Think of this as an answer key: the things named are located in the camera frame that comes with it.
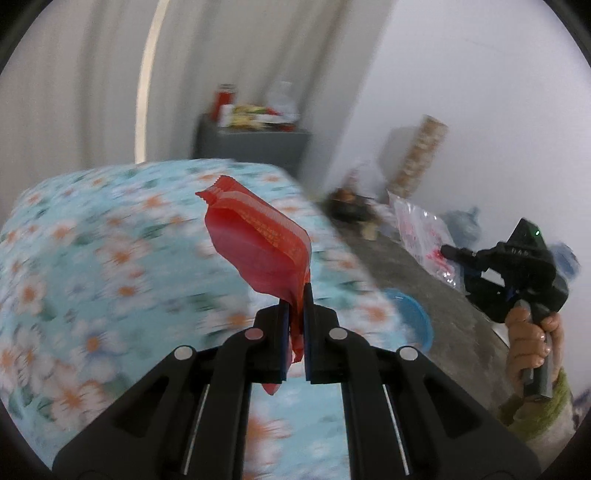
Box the red and white package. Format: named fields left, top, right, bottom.
left=213, top=83, right=236, bottom=125

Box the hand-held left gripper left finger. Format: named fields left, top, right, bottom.
left=52, top=302, right=291, bottom=480

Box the clear plastic bag red print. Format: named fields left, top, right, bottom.
left=388, top=191, right=468, bottom=292

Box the blue plastic basket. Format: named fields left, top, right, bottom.
left=382, top=287, right=435, bottom=349

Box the pile of snack packets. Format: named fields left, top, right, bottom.
left=231, top=104, right=298, bottom=132

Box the red plastic snack wrapper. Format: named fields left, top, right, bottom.
left=195, top=175, right=312, bottom=395

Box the tall patterned box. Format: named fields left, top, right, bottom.
left=387, top=114, right=450, bottom=198

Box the person's right forearm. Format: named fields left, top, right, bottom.
left=498, top=369, right=575, bottom=446

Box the person's right hand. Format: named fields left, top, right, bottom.
left=505, top=305, right=565, bottom=386

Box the dark box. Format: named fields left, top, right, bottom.
left=325, top=187, right=380, bottom=223

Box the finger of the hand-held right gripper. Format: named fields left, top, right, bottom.
left=464, top=272, right=513, bottom=322
left=440, top=244, right=497, bottom=273

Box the white plastic bag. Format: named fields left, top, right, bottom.
left=348, top=159, right=391, bottom=204
left=267, top=80, right=301, bottom=121

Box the grey cabinet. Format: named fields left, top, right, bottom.
left=193, top=113, right=313, bottom=178

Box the large blue water jug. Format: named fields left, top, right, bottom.
left=444, top=207, right=482, bottom=245

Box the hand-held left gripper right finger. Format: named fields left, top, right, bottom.
left=302, top=284, right=541, bottom=480

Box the floral blue cloth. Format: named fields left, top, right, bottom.
left=0, top=158, right=407, bottom=480

